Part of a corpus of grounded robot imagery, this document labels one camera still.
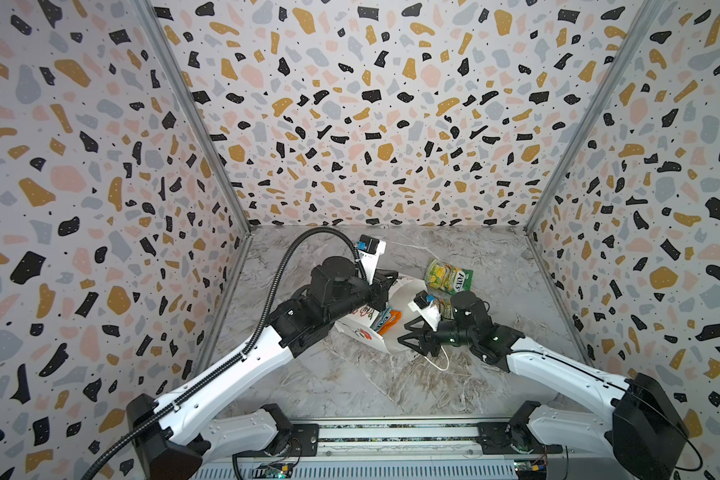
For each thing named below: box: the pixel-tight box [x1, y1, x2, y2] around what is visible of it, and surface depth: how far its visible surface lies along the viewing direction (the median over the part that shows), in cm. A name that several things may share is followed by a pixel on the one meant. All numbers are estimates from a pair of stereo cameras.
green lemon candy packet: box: [424, 258, 474, 294], surface depth 105 cm
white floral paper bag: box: [334, 276, 428, 354], surface depth 77 cm
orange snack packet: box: [378, 310, 403, 336], surface depth 89 cm
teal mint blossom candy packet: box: [436, 297, 455, 320], surface depth 69 cm
